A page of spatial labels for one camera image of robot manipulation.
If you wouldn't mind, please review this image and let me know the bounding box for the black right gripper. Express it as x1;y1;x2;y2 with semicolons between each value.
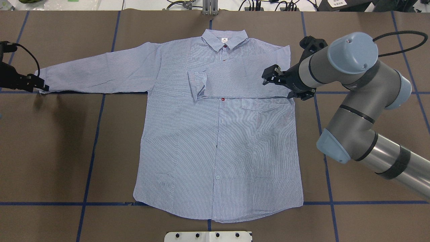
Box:
262;65;316;101

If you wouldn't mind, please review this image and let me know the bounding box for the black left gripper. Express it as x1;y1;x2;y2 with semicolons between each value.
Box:
0;62;49;92

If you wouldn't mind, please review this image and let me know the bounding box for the light blue striped shirt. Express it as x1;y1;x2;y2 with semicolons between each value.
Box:
40;29;304;223

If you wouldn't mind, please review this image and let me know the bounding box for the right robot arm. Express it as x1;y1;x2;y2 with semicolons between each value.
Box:
262;32;430;200

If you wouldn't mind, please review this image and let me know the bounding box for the green cloth bundle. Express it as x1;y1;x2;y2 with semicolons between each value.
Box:
19;0;42;4

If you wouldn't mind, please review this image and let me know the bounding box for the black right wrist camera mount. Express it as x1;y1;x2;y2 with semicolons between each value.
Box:
299;36;328;62

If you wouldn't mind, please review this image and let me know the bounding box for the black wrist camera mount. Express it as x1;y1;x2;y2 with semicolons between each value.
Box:
299;36;328;62
0;41;17;55

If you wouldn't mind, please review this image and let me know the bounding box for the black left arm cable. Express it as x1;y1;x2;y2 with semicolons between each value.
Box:
10;43;41;78

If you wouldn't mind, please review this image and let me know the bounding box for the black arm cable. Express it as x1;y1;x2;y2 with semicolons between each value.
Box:
372;31;429;57
10;43;41;78

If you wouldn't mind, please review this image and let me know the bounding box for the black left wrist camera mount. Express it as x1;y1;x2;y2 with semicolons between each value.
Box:
0;41;17;55

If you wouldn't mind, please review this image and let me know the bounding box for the grey aluminium frame post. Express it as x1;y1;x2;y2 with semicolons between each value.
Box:
202;0;219;16

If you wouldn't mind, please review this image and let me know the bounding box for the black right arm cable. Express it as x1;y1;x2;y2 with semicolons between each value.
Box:
372;31;429;57

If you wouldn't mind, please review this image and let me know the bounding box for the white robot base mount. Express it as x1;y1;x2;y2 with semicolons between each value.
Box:
164;231;253;242

